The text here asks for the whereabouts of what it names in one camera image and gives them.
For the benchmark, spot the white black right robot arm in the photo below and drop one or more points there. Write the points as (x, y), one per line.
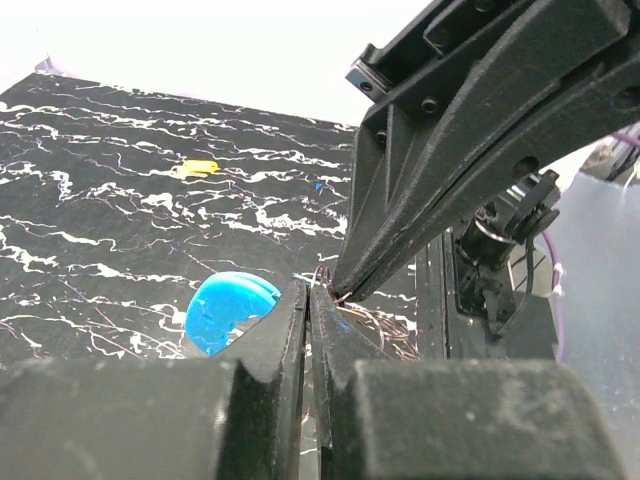
(484, 240)

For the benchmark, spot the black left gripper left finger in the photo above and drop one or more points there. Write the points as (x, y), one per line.
(235, 415)

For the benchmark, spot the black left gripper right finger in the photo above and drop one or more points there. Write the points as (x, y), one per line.
(379, 418)

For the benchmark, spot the small yellow orange block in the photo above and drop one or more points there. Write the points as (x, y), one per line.
(195, 168)

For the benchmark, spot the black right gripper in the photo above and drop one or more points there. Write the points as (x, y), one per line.
(470, 98)

